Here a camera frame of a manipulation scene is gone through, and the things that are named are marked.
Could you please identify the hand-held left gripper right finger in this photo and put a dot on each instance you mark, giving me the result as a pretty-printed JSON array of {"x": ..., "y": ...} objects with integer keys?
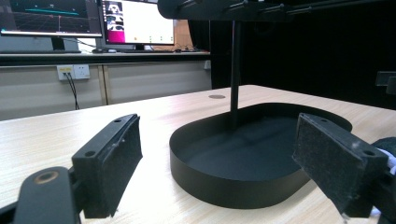
[{"x": 330, "y": 161}]

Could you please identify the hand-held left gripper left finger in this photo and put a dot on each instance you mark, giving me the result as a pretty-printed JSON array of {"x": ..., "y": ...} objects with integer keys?
[{"x": 106, "y": 161}]

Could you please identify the black two-tier tray stand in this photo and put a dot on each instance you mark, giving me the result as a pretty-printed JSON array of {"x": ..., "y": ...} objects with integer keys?
[{"x": 236, "y": 161}]

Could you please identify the dark cloth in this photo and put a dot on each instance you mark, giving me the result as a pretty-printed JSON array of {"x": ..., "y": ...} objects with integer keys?
[{"x": 386, "y": 143}]

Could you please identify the white cloth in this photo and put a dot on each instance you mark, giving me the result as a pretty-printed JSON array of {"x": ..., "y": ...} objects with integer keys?
[{"x": 389, "y": 160}]

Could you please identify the long background desk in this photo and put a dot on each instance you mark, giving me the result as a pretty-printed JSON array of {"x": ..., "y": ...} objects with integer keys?
[{"x": 93, "y": 58}]

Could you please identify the black curtain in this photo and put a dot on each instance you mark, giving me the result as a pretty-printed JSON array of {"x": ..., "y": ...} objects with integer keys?
[{"x": 311, "y": 56}]

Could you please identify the black computer mouse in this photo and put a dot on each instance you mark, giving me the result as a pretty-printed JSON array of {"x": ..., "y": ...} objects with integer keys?
[{"x": 99, "y": 50}]

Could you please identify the computer monitor with white screen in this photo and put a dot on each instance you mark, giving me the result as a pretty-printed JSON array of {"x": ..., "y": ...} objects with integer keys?
[{"x": 146, "y": 21}]

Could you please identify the computer monitor with dark screen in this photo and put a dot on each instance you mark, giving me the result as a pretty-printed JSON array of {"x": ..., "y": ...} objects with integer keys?
[{"x": 49, "y": 15}]

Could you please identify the white wall socket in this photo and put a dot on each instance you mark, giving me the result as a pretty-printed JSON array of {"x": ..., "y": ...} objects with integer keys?
[{"x": 81, "y": 71}]

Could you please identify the grey metal bracket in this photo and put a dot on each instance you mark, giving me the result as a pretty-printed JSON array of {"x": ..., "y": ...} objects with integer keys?
[{"x": 386, "y": 79}]

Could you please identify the small grey wall box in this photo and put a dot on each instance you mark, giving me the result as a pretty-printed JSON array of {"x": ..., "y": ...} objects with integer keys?
[{"x": 207, "y": 64}]

